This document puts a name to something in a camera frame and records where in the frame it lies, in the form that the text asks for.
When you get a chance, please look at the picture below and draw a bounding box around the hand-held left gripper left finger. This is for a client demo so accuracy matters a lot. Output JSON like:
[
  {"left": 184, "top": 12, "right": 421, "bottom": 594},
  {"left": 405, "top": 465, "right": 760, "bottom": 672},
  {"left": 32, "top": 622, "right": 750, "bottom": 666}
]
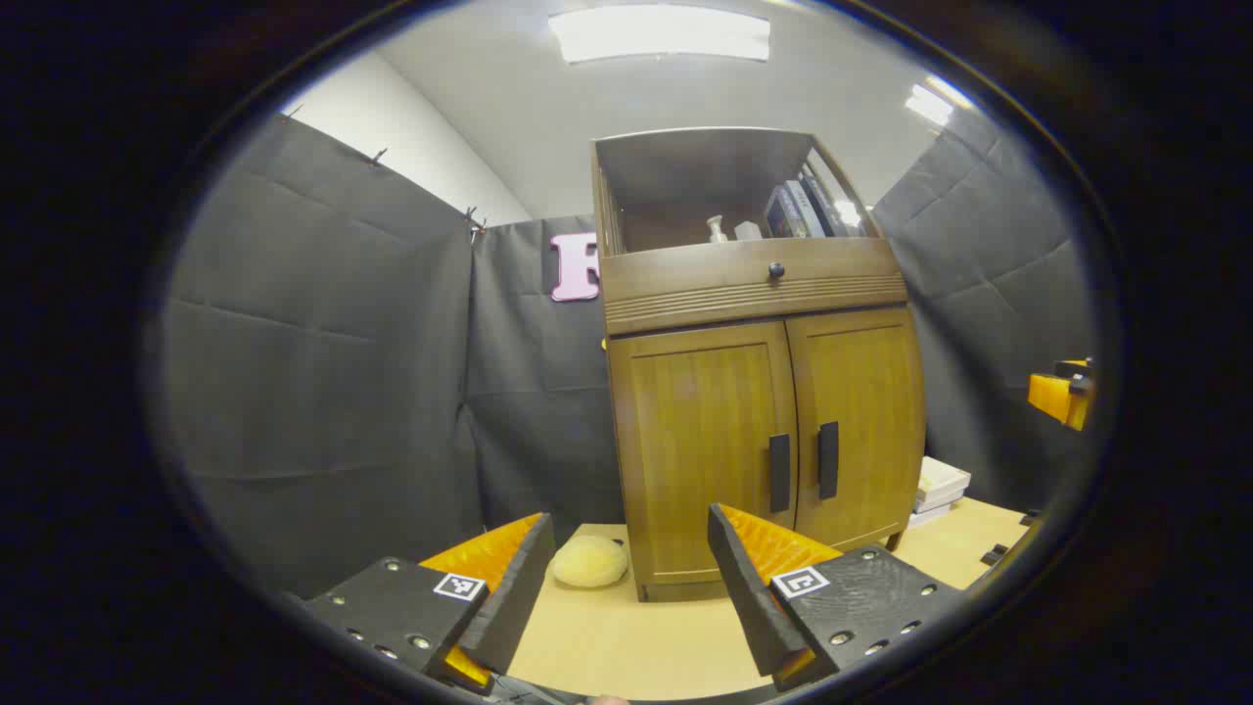
[{"left": 299, "top": 511, "right": 557, "bottom": 696}]

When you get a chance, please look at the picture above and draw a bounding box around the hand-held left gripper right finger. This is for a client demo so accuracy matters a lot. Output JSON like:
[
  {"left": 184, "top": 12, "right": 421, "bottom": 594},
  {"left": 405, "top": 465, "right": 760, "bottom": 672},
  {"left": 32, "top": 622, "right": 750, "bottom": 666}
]
[{"left": 707, "top": 502, "right": 965, "bottom": 692}]

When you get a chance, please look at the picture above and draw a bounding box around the black door handle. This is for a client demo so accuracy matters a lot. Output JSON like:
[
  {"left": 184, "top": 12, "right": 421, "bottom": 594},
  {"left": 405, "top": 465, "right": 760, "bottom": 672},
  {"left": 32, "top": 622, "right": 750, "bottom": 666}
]
[
  {"left": 768, "top": 434, "right": 792, "bottom": 514},
  {"left": 817, "top": 421, "right": 841, "bottom": 501}
]

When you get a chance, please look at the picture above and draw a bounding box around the wooden shoe cabinet door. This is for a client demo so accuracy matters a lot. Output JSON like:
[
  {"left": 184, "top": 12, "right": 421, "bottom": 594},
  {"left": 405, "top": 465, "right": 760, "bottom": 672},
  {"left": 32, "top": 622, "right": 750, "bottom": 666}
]
[
  {"left": 609, "top": 321, "right": 799, "bottom": 588},
  {"left": 786, "top": 306, "right": 927, "bottom": 549}
]

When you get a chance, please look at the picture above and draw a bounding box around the wooden double-door shoe cabinet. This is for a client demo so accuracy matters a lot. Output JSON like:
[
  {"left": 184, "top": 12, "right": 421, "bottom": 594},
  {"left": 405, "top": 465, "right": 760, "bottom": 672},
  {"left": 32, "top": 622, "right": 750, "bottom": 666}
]
[{"left": 590, "top": 127, "right": 928, "bottom": 603}]

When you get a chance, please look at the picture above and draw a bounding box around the pale yellow plush ball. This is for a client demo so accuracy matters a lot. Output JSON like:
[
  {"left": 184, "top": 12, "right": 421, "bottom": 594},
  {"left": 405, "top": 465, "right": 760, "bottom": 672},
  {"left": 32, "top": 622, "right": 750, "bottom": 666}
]
[{"left": 551, "top": 535, "right": 629, "bottom": 589}]

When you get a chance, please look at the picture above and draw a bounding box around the black backdrop cloth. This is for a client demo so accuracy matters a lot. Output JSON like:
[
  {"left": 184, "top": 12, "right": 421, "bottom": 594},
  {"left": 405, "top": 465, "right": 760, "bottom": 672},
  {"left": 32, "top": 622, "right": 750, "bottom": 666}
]
[{"left": 162, "top": 103, "right": 1097, "bottom": 598}]

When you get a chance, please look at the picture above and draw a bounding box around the dark book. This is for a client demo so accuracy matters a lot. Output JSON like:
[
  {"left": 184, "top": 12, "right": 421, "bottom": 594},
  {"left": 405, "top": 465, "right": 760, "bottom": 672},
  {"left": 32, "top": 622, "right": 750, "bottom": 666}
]
[
  {"left": 764, "top": 186, "right": 809, "bottom": 239},
  {"left": 798, "top": 168, "right": 851, "bottom": 237}
]

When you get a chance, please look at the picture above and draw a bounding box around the large ceiling light panel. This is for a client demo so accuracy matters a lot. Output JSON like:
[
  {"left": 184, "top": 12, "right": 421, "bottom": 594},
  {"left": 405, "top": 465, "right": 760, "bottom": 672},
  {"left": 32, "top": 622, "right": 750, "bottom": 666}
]
[{"left": 548, "top": 5, "right": 772, "bottom": 65}]

